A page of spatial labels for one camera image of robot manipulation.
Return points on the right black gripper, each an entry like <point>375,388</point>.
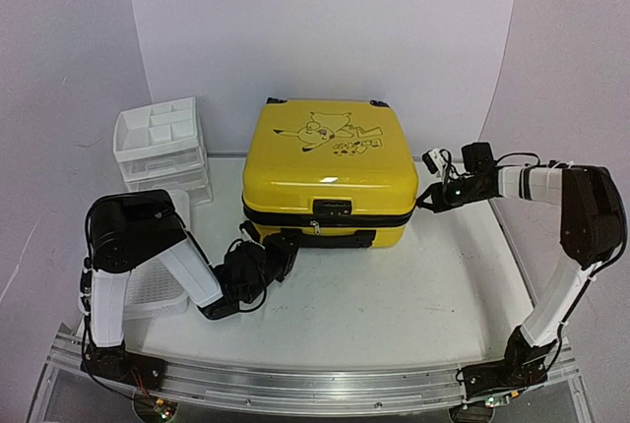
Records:
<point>439,199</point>

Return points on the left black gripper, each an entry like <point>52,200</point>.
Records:
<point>283,250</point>

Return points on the yellow Pikachu hard-shell suitcase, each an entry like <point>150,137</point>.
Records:
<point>339,173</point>

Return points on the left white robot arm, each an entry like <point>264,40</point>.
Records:
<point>126,231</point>

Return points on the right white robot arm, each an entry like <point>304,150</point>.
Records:
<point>593,236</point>

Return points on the white perforated plastic basket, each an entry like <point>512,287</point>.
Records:
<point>152,292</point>

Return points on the white plastic drawer organizer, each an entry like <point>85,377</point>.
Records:
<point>161,146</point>

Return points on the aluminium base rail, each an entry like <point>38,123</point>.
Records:
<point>64,388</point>

